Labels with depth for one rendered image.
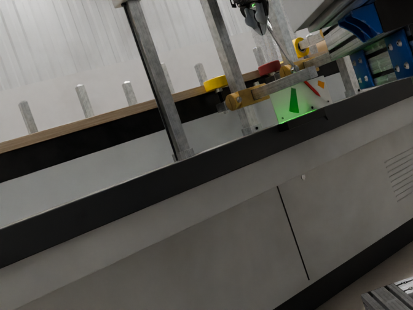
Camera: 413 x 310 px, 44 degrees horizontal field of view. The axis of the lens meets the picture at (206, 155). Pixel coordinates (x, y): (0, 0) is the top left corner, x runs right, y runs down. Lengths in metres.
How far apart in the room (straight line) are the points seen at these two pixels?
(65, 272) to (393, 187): 1.51
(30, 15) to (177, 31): 2.72
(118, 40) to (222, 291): 8.12
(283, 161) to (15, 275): 0.85
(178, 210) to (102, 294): 0.33
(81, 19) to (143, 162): 7.98
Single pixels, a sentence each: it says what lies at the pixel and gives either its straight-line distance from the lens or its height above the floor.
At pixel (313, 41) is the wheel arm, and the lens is 2.03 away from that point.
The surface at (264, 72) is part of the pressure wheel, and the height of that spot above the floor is 0.88.
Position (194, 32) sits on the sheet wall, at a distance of 10.32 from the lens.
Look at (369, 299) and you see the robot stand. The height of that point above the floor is 0.23.
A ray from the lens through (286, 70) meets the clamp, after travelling 1.69.
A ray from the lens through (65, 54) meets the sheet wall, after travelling 9.19.
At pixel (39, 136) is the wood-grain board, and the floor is 0.89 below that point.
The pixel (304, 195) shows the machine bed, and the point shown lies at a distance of 1.94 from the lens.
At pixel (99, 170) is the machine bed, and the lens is 1.52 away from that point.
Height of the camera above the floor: 0.76
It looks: 3 degrees down
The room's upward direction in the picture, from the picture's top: 19 degrees counter-clockwise
